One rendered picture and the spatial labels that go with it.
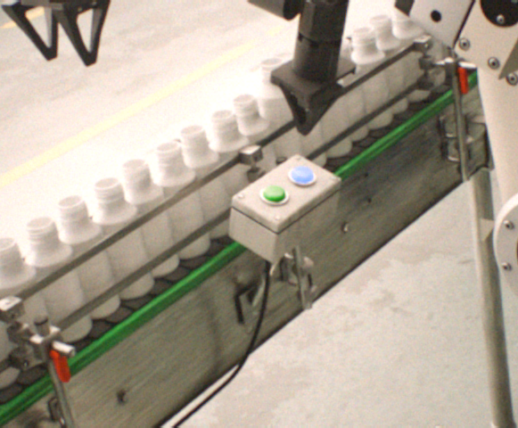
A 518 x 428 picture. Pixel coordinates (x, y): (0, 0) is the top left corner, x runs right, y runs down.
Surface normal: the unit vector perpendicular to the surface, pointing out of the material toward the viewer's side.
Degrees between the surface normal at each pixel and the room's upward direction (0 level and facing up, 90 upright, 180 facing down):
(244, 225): 90
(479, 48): 92
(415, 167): 90
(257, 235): 90
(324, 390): 0
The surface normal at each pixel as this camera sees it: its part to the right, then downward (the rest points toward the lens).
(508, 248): -0.64, 0.44
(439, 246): -0.18, -0.88
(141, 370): 0.75, 0.17
